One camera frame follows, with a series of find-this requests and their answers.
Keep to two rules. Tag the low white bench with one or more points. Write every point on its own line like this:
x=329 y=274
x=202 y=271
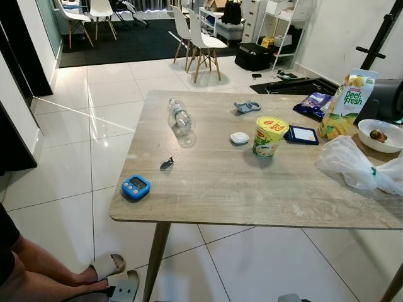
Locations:
x=230 y=31

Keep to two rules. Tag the blue snack bag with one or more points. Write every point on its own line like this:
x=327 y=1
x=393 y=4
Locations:
x=313 y=106

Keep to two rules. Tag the yellow cup noodles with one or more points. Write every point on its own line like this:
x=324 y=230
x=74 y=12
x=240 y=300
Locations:
x=271 y=141

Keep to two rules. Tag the black metal rack stand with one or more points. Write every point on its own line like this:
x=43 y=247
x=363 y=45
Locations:
x=381 y=38

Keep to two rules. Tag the black duffel bag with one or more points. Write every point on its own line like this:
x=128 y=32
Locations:
x=255 y=56

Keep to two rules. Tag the white bowl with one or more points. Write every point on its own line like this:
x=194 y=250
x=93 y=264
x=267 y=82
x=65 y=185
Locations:
x=391 y=143

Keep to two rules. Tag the blue device with white screen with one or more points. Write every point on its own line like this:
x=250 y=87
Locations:
x=302 y=134

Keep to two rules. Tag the white chair with wooden legs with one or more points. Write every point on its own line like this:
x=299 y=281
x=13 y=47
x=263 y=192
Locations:
x=72 y=16
x=179 y=22
x=101 y=7
x=203 y=41

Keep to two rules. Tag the Peel Fresh juice carton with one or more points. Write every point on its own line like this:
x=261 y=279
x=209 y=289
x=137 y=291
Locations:
x=346 y=107

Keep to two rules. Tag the black door panel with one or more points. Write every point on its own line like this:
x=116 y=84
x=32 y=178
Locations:
x=25 y=50
x=12 y=145

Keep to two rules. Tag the brown food piece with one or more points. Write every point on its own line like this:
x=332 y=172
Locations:
x=378 y=135

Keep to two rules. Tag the light wooden dining table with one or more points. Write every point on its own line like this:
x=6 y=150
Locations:
x=252 y=189

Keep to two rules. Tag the clear plastic bag with label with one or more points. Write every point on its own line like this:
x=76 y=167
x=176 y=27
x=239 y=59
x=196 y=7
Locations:
x=346 y=163

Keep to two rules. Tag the black area rug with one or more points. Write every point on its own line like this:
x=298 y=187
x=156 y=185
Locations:
x=138 y=41

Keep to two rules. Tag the blue digital timer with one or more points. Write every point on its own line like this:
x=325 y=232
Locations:
x=136 y=187

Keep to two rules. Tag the beige slide sandal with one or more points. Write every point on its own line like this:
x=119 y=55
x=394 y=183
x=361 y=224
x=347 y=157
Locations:
x=132 y=275
x=110 y=264

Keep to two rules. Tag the black backpack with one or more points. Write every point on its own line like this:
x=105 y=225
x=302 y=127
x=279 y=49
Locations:
x=232 y=12

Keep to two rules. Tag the small yellow box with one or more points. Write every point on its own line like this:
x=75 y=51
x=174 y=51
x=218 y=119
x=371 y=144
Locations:
x=267 y=42

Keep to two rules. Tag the black round-back chair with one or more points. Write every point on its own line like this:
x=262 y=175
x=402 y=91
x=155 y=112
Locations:
x=385 y=100

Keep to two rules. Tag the frosted teal glass panel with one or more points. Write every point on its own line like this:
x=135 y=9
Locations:
x=49 y=25

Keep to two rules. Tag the black exercise mat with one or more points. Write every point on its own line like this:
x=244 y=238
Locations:
x=296 y=85

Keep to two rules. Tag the crumpled clear water bottle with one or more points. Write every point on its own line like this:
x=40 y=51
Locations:
x=181 y=119

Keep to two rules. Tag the white earbuds case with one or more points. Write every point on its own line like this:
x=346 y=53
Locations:
x=239 y=138

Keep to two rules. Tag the small black key fob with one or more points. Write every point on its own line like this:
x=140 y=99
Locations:
x=167 y=165

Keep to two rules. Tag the grey-blue bottle opener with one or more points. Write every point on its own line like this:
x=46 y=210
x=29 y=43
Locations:
x=247 y=107

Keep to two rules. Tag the white metal shelf rack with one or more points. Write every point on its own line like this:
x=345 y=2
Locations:
x=280 y=6

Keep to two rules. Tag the white drawer cabinet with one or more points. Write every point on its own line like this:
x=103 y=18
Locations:
x=254 y=19

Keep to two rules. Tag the person black shorts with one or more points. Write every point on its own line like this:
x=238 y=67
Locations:
x=7 y=245

